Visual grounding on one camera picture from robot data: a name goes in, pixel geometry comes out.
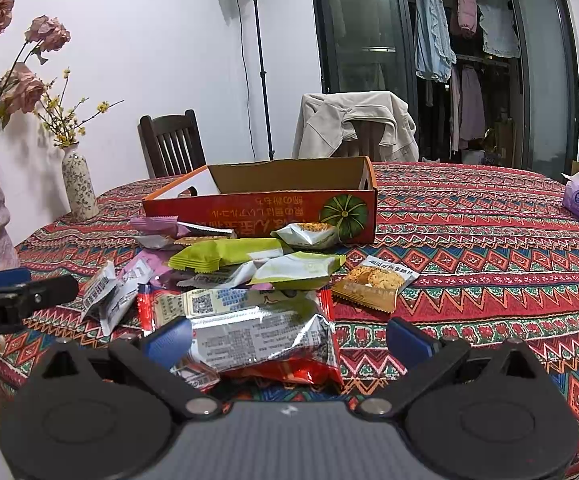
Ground patterned red tablecloth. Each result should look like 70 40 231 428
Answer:
0 160 579 478

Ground floral ceramic vase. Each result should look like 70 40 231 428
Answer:
62 144 99 221

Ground dark wooden chair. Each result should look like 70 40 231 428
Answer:
139 110 206 178

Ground white barcode snack wrapper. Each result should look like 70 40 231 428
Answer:
81 260 139 336

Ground chair under beige jacket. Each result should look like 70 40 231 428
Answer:
333 120 384 162

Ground cardboard box on floor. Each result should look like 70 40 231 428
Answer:
570 160 579 176

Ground gold oat crisp packet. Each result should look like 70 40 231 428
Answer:
332 256 419 314

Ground green white snack pack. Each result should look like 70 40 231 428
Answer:
248 252 346 290

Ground yellow blossom branches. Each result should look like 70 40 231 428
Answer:
34 67 122 148

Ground light blue hanging shirt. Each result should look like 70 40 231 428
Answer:
414 0 457 84

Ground orange cardboard pumpkin box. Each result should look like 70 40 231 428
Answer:
142 157 377 244

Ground long green snack pack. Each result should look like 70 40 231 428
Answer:
168 237 291 273

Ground pink hanging garment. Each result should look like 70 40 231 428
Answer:
457 0 478 37

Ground large red silver snack bag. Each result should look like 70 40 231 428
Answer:
137 285 343 390

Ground beige jacket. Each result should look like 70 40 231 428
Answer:
291 90 421 164

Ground white oat crisp packet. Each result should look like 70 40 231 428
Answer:
271 222 340 250

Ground white hanging top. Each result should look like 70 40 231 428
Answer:
477 0 521 58

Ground pink snack packet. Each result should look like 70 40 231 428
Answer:
130 216 190 238

